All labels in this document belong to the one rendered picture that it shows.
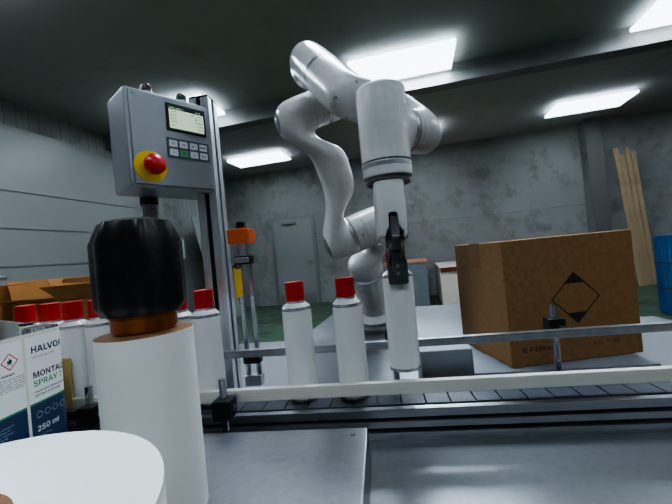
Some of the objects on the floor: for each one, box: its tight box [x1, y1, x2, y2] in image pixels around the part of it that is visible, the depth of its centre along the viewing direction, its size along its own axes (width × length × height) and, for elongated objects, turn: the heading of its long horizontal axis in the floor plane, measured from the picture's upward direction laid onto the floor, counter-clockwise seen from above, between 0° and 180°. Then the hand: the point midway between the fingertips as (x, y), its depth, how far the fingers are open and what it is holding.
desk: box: [383, 258, 430, 307], centre depth 714 cm, size 81×157×88 cm
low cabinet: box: [434, 261, 460, 305], centre depth 661 cm, size 161×203×75 cm
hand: (396, 272), depth 60 cm, fingers closed on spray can, 5 cm apart
